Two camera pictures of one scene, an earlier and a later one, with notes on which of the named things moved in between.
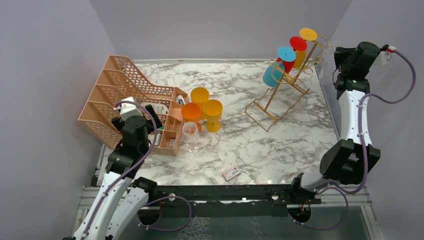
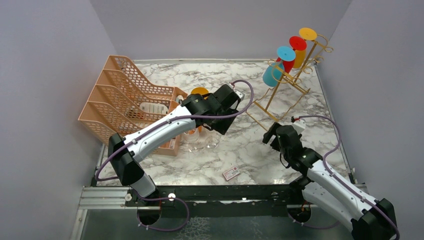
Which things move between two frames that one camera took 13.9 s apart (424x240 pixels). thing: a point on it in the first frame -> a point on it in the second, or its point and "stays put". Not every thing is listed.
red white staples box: [231, 173] stays put
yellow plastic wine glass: [199, 95] stays put
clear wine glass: [190, 135] stays put
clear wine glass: [326, 73] -> [212, 142]
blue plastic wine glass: [273, 74] stays put
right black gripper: [340, 54] -> [268, 135]
